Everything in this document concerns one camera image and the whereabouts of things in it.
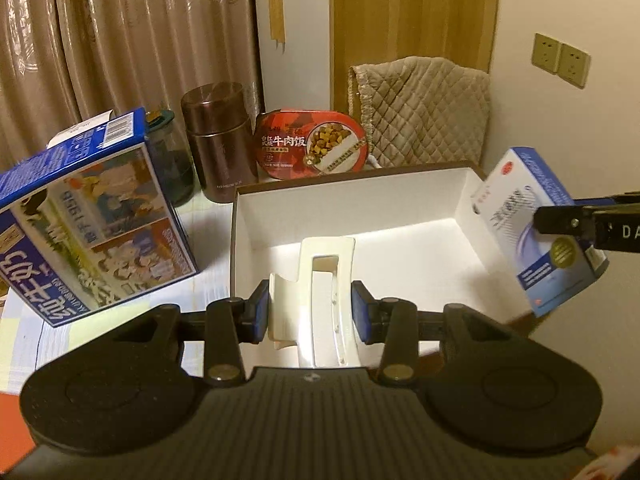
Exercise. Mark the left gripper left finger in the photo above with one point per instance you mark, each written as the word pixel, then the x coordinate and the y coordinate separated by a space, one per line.
pixel 229 323

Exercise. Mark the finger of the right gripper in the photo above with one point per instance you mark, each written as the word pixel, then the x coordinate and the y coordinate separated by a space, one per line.
pixel 620 197
pixel 570 220

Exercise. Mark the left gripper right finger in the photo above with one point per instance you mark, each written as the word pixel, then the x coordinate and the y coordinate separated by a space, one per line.
pixel 392 322

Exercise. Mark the brown storage box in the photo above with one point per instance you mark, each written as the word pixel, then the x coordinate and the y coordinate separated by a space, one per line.
pixel 416 237

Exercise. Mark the dark glass jar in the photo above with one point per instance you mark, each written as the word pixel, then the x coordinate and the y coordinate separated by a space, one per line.
pixel 170 156

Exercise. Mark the blue milk carton box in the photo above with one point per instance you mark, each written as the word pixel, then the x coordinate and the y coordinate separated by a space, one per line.
pixel 86 224

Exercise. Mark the red instant rice bowl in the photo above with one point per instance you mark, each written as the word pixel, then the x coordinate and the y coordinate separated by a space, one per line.
pixel 294 144

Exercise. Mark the quilted beige chair cover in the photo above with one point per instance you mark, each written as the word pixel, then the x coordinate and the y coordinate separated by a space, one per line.
pixel 420 110

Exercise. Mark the checkered table cloth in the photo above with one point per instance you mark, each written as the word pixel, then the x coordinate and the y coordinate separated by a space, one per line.
pixel 28 343

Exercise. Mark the brown metal canister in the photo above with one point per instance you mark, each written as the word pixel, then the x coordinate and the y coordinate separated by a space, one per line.
pixel 220 136

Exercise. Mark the red Motul cardboard sheet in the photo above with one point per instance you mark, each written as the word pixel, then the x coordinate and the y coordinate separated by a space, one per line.
pixel 15 439

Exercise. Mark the beige curtain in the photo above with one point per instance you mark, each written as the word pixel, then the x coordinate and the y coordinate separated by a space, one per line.
pixel 64 61

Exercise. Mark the beige wall sockets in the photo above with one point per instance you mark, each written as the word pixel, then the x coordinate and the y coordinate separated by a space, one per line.
pixel 563 60

